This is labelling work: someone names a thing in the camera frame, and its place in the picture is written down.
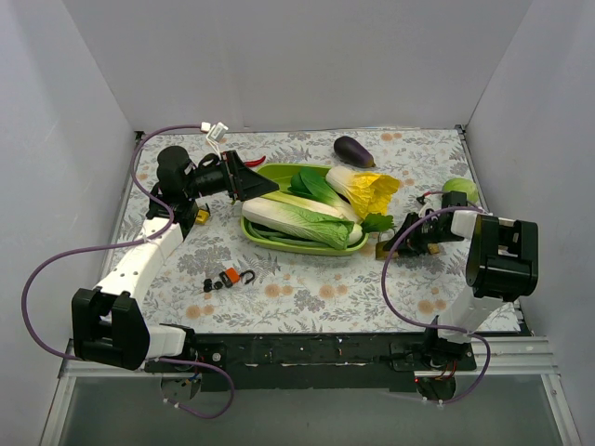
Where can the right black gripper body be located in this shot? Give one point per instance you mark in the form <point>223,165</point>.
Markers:
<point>416,230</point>

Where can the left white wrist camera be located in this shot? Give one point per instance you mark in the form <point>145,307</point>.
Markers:
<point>214,133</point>

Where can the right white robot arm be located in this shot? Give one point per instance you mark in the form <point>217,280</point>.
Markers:
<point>502,266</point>

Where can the yellow leaf cabbage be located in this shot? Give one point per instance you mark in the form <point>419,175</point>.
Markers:
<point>367,192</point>

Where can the round green cabbage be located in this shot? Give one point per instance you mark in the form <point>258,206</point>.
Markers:
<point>460,184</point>

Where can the large brass padlock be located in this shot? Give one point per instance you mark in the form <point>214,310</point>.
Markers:
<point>382,249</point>

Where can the purple eggplant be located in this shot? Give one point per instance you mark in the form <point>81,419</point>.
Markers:
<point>350,151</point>

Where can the green bok choy leaves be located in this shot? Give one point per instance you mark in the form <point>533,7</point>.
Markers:
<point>307,183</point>

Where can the orange black padlock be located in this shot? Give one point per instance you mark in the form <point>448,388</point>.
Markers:
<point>231,276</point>

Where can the small brass padlock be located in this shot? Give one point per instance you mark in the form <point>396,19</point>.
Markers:
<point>433,249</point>

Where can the green oval tray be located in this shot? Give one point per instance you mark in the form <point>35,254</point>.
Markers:
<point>281,173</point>

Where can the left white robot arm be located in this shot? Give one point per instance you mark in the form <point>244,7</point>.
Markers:
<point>108,326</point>

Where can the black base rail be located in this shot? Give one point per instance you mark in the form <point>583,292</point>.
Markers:
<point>320,361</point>

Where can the large napa cabbage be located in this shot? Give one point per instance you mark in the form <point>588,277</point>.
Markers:
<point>302,223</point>

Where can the red chili pepper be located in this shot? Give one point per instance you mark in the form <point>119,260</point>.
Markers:
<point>255,163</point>

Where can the yellow padlock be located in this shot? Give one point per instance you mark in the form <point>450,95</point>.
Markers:
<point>202,217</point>

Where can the black key bunch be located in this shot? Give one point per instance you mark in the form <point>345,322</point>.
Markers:
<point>210,285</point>

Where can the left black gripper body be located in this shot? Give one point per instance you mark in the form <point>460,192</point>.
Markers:
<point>233,175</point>

